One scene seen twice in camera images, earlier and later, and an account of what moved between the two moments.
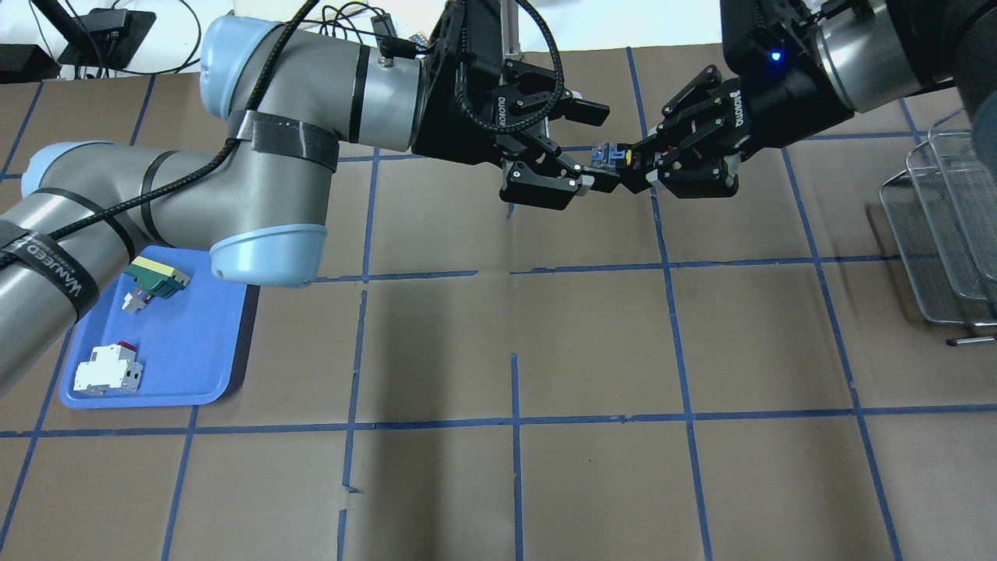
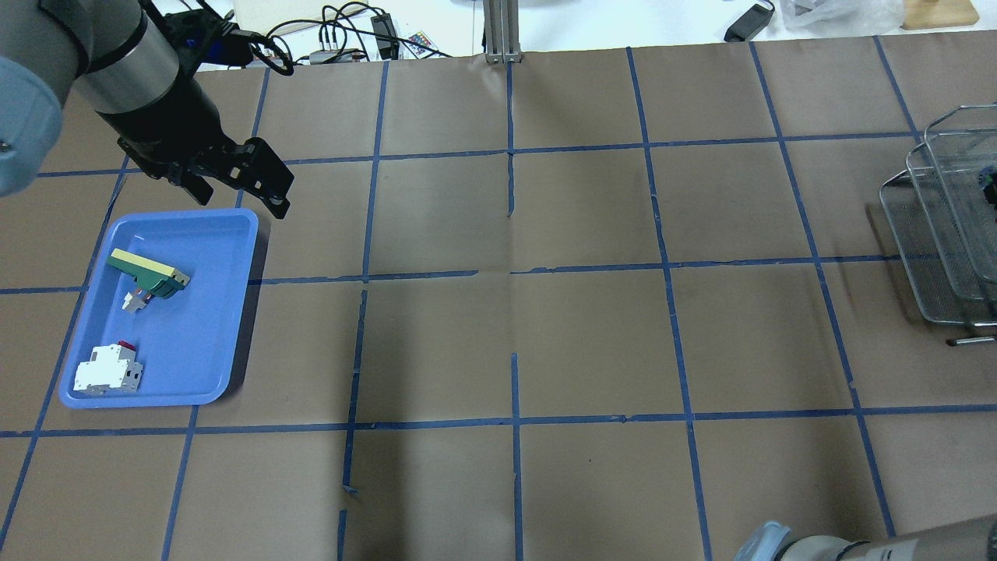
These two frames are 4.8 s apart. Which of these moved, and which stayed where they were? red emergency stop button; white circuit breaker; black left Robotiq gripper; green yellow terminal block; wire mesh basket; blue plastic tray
Moved: red emergency stop button; black left Robotiq gripper
Stayed: blue plastic tray; green yellow terminal block; white circuit breaker; wire mesh basket
